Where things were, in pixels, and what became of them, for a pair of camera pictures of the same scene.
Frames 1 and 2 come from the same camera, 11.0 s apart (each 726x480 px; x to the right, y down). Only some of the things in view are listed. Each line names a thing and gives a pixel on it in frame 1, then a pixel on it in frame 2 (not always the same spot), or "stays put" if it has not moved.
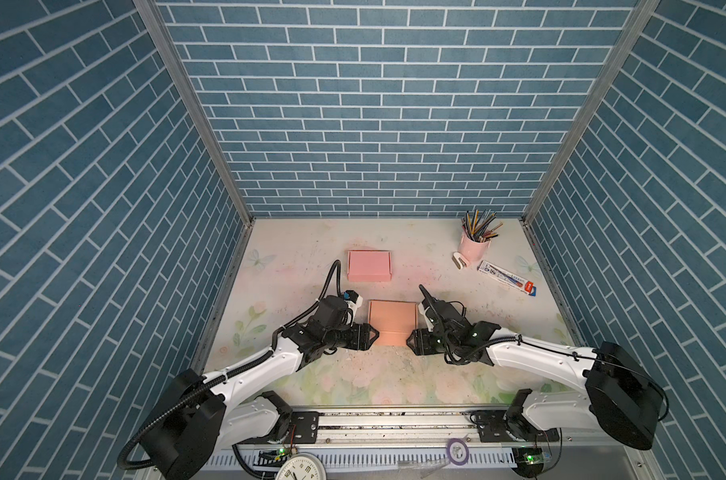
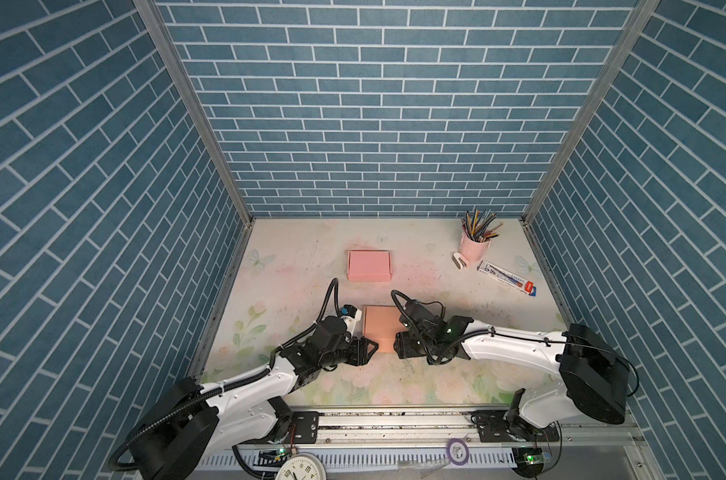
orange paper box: x=393 y=320 stays put
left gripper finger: x=360 y=336 -> x=359 y=351
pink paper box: x=369 y=266 stays put
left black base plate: x=304 y=428 stays put
